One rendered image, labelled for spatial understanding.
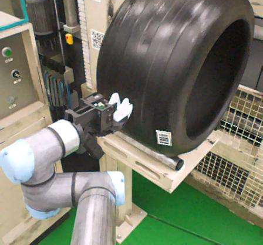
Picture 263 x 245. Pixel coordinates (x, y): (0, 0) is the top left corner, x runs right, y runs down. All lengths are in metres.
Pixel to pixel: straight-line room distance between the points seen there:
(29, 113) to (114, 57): 0.63
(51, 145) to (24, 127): 0.75
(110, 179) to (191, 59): 0.34
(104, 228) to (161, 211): 1.51
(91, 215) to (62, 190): 0.13
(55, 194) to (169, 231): 1.37
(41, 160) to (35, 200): 0.10
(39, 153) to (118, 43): 0.38
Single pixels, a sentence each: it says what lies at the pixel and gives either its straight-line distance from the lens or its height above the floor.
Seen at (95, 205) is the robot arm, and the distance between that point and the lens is 0.55.
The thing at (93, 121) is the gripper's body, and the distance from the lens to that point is 0.68.
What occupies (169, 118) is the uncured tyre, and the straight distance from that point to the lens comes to 0.77.
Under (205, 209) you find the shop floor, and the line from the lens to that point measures 2.07.
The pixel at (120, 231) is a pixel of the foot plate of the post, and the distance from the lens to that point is 1.91.
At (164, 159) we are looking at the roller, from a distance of 1.05.
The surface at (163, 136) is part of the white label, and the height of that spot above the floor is 1.13.
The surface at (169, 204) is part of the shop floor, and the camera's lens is 2.04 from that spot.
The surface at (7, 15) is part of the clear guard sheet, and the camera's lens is 1.17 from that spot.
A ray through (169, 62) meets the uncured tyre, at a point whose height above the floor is 1.33.
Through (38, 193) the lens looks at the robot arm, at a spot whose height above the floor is 1.18.
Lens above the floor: 1.67
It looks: 39 degrees down
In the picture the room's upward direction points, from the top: straight up
